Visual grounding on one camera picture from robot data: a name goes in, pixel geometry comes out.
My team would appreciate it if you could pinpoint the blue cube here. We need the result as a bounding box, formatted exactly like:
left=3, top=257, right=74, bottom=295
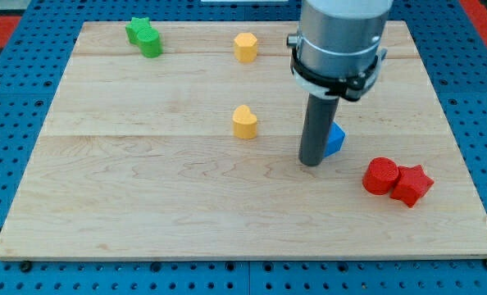
left=324, top=122, right=346, bottom=157

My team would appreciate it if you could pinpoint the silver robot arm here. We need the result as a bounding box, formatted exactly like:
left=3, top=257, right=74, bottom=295
left=286, top=0, right=393, bottom=102

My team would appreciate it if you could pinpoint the yellow heart block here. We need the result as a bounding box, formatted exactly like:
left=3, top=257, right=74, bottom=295
left=232, top=105, right=257, bottom=139

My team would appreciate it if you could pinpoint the wooden board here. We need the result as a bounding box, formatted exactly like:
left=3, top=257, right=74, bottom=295
left=0, top=21, right=487, bottom=261

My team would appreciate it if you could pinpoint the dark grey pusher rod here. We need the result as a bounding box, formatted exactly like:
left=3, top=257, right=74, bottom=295
left=298, top=94, right=339, bottom=166

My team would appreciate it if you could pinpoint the yellow hexagon block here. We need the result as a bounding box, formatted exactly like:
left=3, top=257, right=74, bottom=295
left=234, top=32, right=257, bottom=63

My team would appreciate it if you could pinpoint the red cylinder block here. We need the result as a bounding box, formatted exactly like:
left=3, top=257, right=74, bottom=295
left=362, top=157, right=399, bottom=195

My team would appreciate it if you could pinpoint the green cylinder block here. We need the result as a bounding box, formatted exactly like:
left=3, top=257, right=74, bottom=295
left=136, top=27, right=163, bottom=58

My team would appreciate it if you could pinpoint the green star block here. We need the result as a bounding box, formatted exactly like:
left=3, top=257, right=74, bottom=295
left=125, top=17, right=150, bottom=44

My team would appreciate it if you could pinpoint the red star block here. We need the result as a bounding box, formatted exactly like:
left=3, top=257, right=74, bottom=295
left=389, top=165, right=435, bottom=208

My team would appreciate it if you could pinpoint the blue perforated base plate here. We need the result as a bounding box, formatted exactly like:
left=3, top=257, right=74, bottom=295
left=0, top=1, right=487, bottom=294

